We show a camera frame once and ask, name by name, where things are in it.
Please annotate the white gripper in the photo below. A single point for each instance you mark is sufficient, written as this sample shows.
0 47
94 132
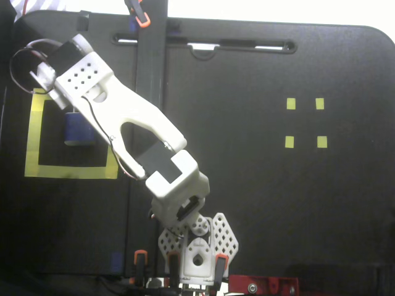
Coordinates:
45 78

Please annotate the blue white charger block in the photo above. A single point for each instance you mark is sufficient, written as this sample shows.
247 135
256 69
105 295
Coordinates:
75 129

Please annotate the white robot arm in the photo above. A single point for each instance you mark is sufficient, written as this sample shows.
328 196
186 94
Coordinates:
129 105

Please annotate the white striped object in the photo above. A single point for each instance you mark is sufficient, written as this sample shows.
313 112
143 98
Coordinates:
46 4

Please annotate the yellow tape square outline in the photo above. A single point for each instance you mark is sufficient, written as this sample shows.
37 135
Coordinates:
71 172

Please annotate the red corner bracket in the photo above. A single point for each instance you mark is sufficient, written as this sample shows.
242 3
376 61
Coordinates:
265 285

